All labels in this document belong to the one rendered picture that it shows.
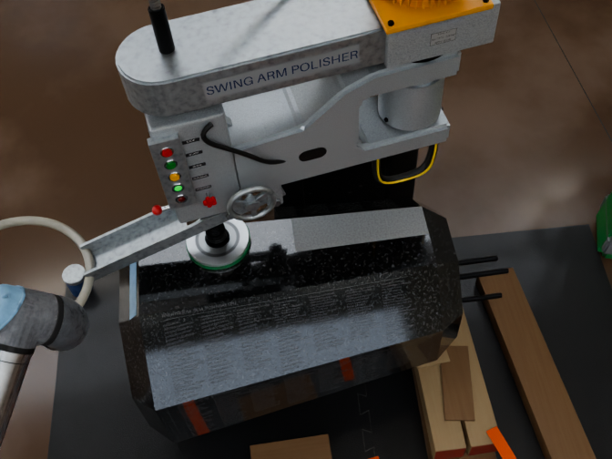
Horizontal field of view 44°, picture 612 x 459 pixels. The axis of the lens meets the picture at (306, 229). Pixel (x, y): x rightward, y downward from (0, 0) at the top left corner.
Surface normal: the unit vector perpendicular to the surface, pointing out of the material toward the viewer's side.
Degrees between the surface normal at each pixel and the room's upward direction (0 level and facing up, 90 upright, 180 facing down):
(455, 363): 0
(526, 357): 0
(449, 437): 0
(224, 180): 90
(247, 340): 45
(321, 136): 90
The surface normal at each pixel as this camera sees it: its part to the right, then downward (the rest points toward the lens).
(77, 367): -0.05, -0.56
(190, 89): 0.29, 0.79
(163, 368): 0.08, 0.18
